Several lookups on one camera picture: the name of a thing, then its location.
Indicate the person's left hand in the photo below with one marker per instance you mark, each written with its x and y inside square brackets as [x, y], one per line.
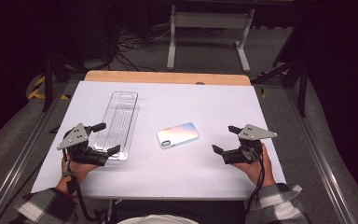
[80, 171]

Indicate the clear plastic packaging tray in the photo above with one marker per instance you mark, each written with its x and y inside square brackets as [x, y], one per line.
[119, 121]

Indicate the white metal stand frame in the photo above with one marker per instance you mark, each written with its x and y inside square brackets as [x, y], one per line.
[209, 20]

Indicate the iridescent phone case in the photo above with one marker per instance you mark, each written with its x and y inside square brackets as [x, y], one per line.
[177, 135]

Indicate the person's torso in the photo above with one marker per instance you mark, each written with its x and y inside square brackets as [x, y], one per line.
[177, 211]

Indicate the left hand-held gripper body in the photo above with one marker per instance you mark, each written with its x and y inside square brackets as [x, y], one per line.
[74, 138]

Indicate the black metal stand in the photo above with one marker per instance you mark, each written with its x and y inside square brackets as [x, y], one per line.
[301, 87]
[48, 84]

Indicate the person's right hand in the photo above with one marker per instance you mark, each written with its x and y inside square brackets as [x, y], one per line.
[258, 172]

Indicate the aluminium floor rail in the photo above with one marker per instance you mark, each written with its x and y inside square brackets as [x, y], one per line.
[320, 149]
[18, 161]

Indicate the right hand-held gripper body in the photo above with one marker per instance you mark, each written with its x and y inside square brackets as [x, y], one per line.
[254, 133]

